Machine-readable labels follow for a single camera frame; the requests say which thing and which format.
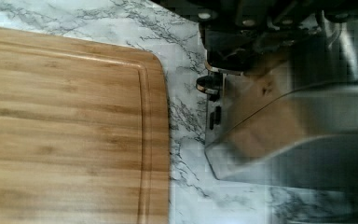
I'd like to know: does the black toaster lever knob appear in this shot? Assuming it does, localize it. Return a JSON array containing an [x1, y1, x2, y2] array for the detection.
[[196, 74, 223, 95]]

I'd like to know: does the stainless steel slot toaster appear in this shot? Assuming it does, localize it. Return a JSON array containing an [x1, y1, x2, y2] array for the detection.
[[205, 20, 358, 191]]

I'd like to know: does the bamboo cutting board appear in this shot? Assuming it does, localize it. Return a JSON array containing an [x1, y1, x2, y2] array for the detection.
[[0, 28, 170, 224]]

